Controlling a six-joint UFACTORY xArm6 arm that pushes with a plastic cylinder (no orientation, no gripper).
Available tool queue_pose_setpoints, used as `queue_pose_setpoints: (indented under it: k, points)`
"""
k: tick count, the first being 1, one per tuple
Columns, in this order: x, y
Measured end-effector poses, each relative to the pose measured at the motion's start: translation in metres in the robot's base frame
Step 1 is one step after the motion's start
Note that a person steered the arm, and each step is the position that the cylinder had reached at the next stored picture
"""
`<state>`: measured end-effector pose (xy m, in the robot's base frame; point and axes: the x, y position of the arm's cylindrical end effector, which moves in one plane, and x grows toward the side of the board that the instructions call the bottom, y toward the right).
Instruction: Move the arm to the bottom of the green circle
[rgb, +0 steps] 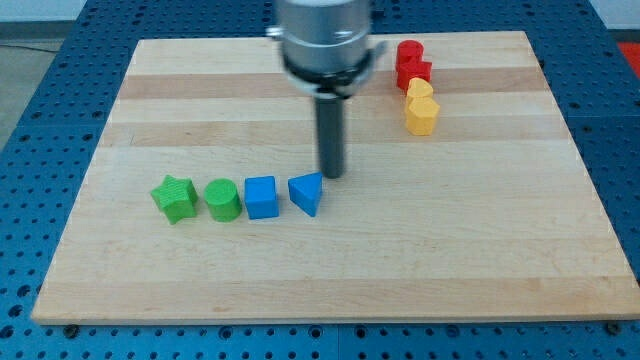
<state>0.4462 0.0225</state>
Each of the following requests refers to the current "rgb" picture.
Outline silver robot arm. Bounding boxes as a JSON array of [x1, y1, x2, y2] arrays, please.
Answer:
[[266, 0, 386, 100]]

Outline blue triangle block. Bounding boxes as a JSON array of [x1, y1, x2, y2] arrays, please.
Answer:
[[288, 172, 323, 217]]

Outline blue cube block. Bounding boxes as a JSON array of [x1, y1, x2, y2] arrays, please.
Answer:
[[244, 176, 279, 220]]

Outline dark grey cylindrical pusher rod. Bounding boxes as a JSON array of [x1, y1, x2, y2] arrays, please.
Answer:
[[314, 98, 345, 179]]

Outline green cylinder block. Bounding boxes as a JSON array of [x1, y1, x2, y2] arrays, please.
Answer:
[[203, 178, 242, 222]]

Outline yellow pentagon block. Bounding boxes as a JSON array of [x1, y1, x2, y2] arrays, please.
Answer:
[[405, 97, 440, 136]]

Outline yellow heart block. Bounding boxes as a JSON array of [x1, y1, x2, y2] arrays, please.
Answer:
[[405, 77, 434, 106]]

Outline red star block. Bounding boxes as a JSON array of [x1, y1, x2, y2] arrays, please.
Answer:
[[396, 61, 432, 92]]

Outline wooden board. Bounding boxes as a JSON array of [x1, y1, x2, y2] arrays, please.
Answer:
[[32, 31, 639, 325]]

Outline green star block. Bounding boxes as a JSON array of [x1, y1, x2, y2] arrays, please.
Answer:
[[150, 175, 198, 225]]

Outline red cylinder block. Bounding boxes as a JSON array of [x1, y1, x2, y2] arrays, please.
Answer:
[[395, 39, 424, 70]]

